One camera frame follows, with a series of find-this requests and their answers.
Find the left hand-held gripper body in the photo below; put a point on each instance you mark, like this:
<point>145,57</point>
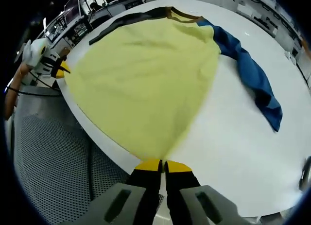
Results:
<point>34,52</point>

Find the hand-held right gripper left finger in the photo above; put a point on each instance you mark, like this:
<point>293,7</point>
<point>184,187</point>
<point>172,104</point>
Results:
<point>148,186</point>

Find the large display screen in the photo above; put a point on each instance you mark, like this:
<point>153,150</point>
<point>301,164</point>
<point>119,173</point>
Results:
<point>73,7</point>

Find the yellow blue grey garment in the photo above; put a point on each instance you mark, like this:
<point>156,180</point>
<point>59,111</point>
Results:
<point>145,76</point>

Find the black device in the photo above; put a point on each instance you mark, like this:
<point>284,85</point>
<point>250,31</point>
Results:
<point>306,171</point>

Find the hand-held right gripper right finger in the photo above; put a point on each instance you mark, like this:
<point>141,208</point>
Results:
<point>177,186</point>

